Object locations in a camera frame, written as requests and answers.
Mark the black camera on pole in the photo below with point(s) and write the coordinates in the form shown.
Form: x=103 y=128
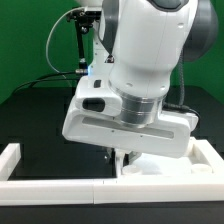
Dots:
x=83 y=20

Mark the white U-shaped fence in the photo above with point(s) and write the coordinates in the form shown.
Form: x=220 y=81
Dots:
x=123 y=189

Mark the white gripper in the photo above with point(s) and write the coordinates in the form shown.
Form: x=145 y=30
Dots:
x=101 y=114

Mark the white square table top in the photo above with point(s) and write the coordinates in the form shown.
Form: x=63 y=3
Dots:
x=197 y=160

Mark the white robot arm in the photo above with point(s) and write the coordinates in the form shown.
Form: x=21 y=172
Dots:
x=147 y=38

